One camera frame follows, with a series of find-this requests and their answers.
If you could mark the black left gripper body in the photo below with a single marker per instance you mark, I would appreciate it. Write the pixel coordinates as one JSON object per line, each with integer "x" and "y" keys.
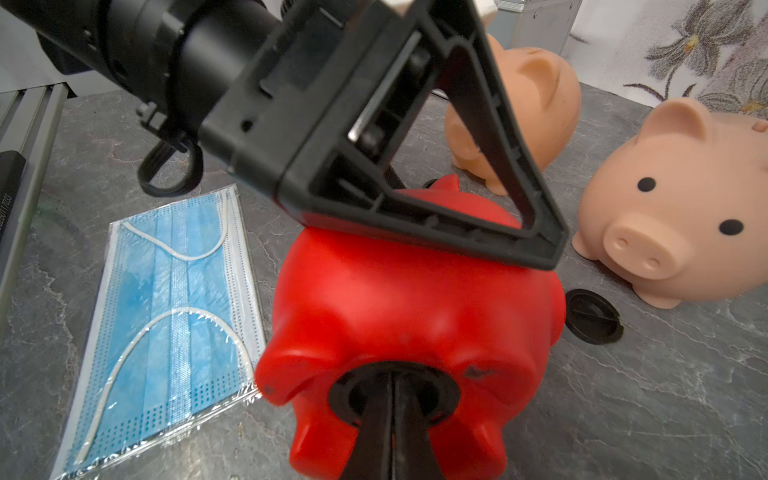
{"x": 202, "y": 69}

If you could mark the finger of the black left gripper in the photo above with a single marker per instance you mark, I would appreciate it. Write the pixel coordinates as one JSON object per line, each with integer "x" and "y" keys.
{"x": 318, "y": 114}

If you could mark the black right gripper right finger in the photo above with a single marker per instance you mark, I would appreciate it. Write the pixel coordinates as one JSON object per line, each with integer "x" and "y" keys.
{"x": 413, "y": 456}

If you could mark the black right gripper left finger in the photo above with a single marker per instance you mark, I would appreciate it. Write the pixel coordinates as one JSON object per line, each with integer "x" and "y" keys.
{"x": 371, "y": 457}

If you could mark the red piggy bank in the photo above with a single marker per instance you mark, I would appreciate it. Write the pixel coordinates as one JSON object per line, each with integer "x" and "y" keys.
{"x": 476, "y": 333}

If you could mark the tan piggy bank front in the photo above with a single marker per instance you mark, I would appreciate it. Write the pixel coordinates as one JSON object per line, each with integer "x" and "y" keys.
{"x": 545, "y": 96}

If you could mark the pink piggy bank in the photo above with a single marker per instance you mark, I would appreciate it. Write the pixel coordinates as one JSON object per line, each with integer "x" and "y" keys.
{"x": 680, "y": 210}

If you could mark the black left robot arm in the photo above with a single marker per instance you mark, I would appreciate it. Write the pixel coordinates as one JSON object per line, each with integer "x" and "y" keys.
{"x": 60, "y": 36}

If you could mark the blue surgical face mask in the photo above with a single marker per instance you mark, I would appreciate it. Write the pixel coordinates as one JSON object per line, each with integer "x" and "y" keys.
{"x": 175, "y": 335}

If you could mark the silver metal first aid case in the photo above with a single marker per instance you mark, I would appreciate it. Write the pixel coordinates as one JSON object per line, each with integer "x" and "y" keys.
{"x": 544, "y": 24}

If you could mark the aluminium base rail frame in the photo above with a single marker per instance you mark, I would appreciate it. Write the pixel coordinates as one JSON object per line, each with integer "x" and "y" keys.
{"x": 29, "y": 120}

